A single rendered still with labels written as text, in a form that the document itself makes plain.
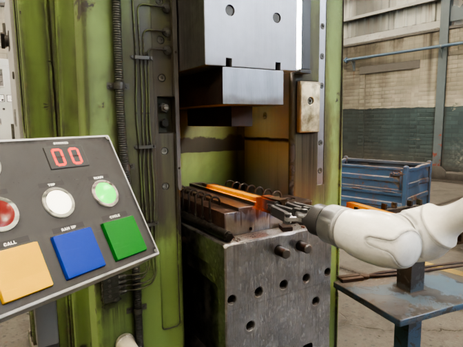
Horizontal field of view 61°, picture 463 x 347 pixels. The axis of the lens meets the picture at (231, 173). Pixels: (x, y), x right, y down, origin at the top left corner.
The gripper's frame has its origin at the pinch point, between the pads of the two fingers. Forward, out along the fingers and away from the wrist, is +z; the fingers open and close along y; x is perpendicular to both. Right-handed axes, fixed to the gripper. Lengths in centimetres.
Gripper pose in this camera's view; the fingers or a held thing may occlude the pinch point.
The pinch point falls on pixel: (273, 204)
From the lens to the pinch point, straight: 108.1
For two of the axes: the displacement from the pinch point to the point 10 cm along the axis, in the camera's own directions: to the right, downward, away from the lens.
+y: 8.5, -0.8, 5.2
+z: -5.3, -1.3, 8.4
